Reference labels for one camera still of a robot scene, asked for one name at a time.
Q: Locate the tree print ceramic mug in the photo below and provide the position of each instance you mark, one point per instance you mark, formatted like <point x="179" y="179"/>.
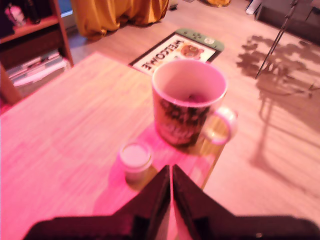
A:
<point x="180" y="120"/>

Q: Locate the grey low furniture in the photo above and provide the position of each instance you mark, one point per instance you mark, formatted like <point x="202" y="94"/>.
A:
<point x="300" y="22"/>

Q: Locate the white paper stack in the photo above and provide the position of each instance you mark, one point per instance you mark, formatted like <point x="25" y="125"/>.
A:
<point x="37" y="70"/>

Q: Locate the pink soft toy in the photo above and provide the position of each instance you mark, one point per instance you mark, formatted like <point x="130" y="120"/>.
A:
<point x="15" y="15"/>

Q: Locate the tall wooden bookshelf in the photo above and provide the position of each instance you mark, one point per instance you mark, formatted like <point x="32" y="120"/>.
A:
<point x="62" y="37"/>

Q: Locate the white coffee capsule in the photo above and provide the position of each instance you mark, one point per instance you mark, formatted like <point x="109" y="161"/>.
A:
<point x="136" y="155"/>

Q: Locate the welcome doormat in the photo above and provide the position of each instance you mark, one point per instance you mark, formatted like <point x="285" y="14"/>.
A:
<point x="160" y="56"/>

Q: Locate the orange curtain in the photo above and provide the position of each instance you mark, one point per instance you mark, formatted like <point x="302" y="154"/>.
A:
<point x="112" y="15"/>

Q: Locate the dark bottle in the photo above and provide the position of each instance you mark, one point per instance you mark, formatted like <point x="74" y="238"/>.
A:
<point x="33" y="12"/>

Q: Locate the yellow cloth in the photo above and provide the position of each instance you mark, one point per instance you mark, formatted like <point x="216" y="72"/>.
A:
<point x="216" y="2"/>

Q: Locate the thin metal stand leg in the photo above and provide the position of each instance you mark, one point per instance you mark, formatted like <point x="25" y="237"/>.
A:
<point x="275" y="42"/>

